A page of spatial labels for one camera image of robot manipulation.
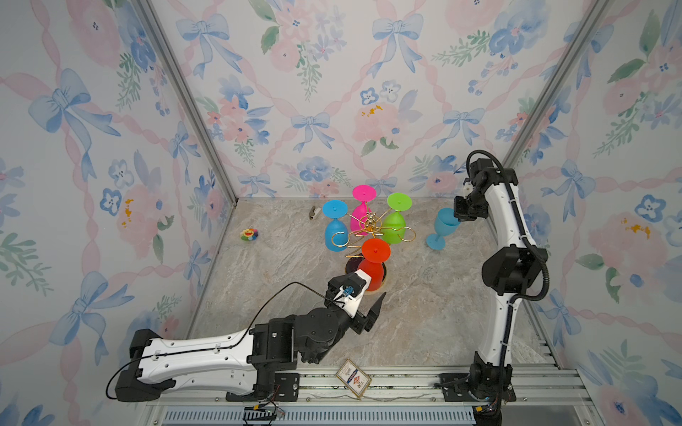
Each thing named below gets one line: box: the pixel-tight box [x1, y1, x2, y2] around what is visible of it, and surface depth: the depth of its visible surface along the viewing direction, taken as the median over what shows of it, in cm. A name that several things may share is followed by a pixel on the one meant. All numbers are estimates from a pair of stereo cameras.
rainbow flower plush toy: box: [240, 228, 259, 242], surface depth 108 cm
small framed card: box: [335, 358, 373, 398], surface depth 76 cm
